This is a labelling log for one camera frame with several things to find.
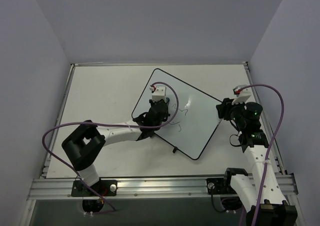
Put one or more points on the aluminium front rail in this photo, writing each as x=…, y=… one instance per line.
x=127, y=188

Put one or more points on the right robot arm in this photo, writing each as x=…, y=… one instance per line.
x=263, y=200

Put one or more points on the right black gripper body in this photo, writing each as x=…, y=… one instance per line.
x=225, y=108

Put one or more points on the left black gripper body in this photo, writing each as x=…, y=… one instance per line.
x=160, y=108

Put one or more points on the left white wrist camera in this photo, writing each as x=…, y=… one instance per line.
x=158, y=93

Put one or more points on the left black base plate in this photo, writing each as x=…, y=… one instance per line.
x=102, y=187

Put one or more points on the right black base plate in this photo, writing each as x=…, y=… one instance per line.
x=215, y=186

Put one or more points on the white whiteboard black frame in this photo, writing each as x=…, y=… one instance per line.
x=197, y=117

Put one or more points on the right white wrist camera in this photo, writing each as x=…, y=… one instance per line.
x=242, y=94

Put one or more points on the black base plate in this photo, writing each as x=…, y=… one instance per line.
x=102, y=187
x=215, y=186

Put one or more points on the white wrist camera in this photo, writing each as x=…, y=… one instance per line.
x=158, y=93
x=242, y=94

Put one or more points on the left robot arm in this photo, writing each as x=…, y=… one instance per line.
x=84, y=144

